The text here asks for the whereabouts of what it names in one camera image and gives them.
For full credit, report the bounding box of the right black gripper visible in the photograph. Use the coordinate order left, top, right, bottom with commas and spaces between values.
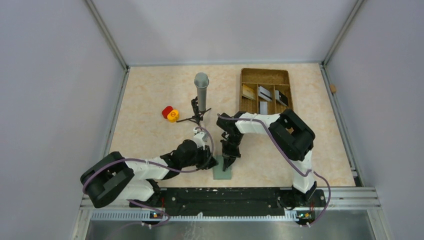
222, 133, 245, 171

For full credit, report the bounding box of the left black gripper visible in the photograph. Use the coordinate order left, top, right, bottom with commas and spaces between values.
181, 144, 219, 171

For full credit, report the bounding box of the green card holder wallet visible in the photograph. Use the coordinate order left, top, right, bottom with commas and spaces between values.
212, 155, 232, 181

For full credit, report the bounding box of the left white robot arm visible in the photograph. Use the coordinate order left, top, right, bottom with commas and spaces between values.
80, 140, 218, 208

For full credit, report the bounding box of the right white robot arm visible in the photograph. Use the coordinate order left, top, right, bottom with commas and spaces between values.
216, 109, 317, 210

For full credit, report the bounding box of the gold card in tray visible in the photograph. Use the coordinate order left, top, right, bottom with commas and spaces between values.
241, 84, 256, 101

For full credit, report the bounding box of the brown woven cutlery tray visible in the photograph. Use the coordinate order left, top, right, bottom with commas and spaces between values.
238, 68, 294, 115

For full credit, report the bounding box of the grey microphone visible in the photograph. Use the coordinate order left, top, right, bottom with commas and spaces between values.
194, 72, 210, 112

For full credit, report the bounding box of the small wooden block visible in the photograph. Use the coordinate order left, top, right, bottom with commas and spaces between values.
329, 84, 337, 94

